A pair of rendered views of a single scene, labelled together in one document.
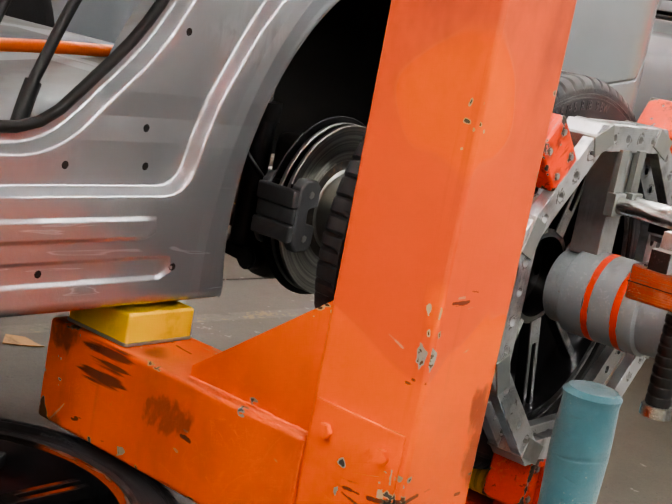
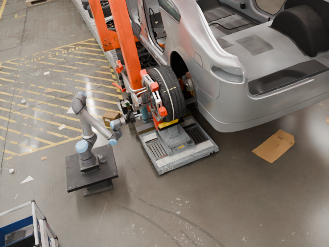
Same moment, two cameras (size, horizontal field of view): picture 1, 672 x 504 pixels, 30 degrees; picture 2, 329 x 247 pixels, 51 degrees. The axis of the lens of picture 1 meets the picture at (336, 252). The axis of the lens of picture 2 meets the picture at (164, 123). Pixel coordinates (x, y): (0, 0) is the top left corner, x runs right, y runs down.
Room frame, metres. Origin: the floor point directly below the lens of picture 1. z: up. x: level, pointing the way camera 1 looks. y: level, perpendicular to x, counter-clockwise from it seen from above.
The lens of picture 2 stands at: (4.15, -3.05, 3.11)
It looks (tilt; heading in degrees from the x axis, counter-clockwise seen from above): 38 degrees down; 128
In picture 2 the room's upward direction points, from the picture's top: 12 degrees counter-clockwise
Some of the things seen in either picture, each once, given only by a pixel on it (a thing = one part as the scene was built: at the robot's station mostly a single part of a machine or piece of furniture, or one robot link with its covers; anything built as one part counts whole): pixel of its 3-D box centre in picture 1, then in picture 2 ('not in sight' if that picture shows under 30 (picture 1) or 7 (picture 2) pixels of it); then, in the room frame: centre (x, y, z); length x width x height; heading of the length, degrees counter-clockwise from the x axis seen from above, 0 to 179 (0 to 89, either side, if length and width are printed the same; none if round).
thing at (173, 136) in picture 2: not in sight; (172, 127); (2.06, -0.26, 0.32); 0.40 x 0.30 x 0.28; 143
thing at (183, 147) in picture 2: not in sight; (174, 138); (2.06, -0.26, 0.13); 0.50 x 0.36 x 0.10; 143
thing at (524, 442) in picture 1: (581, 290); (152, 98); (1.96, -0.39, 0.85); 0.54 x 0.07 x 0.54; 143
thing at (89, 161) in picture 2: not in sight; (87, 158); (1.45, -1.21, 0.42); 0.19 x 0.19 x 0.10
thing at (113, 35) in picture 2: not in sight; (123, 34); (0.20, 1.32, 0.69); 0.52 x 0.17 x 0.35; 53
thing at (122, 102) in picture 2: not in sight; (126, 105); (1.37, -0.27, 0.51); 0.20 x 0.14 x 0.13; 138
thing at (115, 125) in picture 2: not in sight; (115, 124); (1.78, -0.91, 0.80); 0.12 x 0.09 x 0.10; 52
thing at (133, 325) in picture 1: (131, 314); not in sight; (1.84, 0.29, 0.71); 0.14 x 0.14 x 0.05; 53
